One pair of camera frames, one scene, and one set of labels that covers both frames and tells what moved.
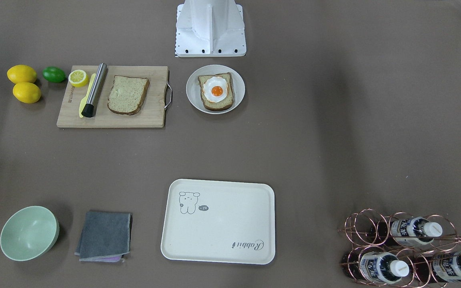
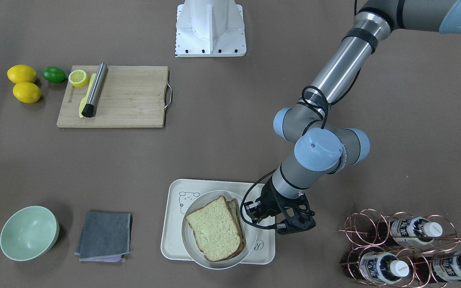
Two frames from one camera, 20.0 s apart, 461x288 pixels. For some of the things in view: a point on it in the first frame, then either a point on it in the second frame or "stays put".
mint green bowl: x=30 y=233 stays put
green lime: x=53 y=74 stays put
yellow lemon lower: x=27 y=92 stays put
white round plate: x=216 y=89 -> x=188 y=237
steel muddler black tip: x=88 y=111 stays put
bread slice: x=217 y=91 -> x=235 y=211
